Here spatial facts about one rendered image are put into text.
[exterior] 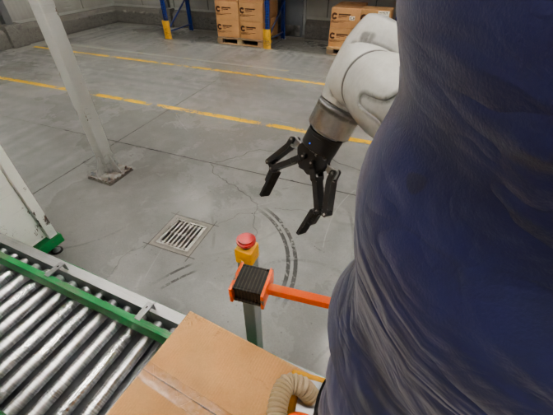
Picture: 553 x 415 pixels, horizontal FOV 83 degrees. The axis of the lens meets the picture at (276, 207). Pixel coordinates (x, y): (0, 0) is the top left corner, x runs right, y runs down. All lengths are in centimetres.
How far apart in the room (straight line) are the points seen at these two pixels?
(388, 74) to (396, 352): 33
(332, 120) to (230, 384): 71
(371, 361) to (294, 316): 192
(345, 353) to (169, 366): 80
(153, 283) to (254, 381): 160
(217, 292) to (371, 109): 197
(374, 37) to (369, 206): 45
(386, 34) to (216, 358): 87
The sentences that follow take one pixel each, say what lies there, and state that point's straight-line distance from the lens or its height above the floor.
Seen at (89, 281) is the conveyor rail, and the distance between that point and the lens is 179.
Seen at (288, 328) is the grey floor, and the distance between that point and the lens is 210.
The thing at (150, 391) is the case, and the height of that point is 95.
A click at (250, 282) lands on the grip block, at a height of 124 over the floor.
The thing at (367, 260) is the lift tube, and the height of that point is 172.
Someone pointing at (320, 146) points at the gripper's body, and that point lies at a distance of 62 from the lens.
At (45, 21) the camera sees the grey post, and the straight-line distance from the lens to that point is 321.
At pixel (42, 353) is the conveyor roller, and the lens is 173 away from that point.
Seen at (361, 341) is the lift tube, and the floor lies 164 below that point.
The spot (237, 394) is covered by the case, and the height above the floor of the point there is 95.
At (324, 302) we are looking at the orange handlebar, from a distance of 74.
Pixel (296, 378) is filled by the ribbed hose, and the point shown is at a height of 117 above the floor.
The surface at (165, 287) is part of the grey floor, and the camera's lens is 239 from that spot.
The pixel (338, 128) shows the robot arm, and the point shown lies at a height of 158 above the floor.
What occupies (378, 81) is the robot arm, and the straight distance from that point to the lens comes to 43.
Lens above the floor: 184
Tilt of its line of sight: 40 degrees down
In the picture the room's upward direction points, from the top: straight up
